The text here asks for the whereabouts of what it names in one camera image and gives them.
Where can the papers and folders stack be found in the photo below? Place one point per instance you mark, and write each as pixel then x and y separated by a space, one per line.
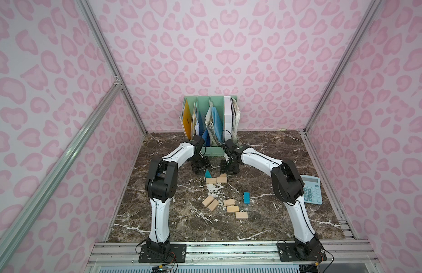
pixel 211 121

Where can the aluminium front rail frame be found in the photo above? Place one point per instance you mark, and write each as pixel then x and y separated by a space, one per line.
pixel 345 256

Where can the natural wooden rectangular block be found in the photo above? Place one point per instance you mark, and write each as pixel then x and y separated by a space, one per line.
pixel 211 180

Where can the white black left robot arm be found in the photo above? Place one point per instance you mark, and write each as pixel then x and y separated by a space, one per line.
pixel 161 186

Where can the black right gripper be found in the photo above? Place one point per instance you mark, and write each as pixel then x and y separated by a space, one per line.
pixel 229 165

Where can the teal desk calculator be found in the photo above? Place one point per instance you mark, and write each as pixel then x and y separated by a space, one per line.
pixel 312 190

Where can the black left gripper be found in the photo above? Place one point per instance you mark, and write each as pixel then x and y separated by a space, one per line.
pixel 200 164

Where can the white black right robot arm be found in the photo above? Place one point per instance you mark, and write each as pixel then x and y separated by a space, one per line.
pixel 287 186

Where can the small teal rectangular block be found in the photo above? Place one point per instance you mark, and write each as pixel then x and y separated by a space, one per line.
pixel 246 198

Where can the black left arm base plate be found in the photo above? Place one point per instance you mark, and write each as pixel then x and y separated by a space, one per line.
pixel 153 252

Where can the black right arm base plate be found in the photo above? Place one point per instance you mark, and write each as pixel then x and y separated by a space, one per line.
pixel 301 252

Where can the teal triangular wooden block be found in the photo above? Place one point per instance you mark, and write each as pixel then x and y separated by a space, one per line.
pixel 207 174

